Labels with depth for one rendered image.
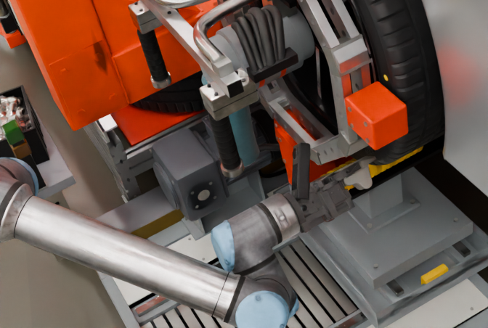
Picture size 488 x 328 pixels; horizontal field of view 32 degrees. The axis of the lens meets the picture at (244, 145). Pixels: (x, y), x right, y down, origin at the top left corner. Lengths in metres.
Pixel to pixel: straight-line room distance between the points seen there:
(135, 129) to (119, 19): 0.53
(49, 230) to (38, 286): 1.05
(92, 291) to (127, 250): 0.99
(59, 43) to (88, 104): 0.19
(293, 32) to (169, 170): 0.65
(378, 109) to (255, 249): 0.37
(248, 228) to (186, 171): 0.55
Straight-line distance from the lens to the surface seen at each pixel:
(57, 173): 2.24
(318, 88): 1.96
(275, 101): 1.98
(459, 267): 2.20
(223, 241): 1.66
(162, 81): 1.88
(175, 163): 2.21
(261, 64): 1.50
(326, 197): 1.72
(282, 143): 1.99
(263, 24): 1.50
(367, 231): 2.18
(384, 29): 1.51
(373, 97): 1.55
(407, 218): 2.22
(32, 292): 2.62
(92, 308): 2.51
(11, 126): 2.09
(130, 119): 2.60
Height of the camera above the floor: 1.91
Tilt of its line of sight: 43 degrees down
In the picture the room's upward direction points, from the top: 14 degrees counter-clockwise
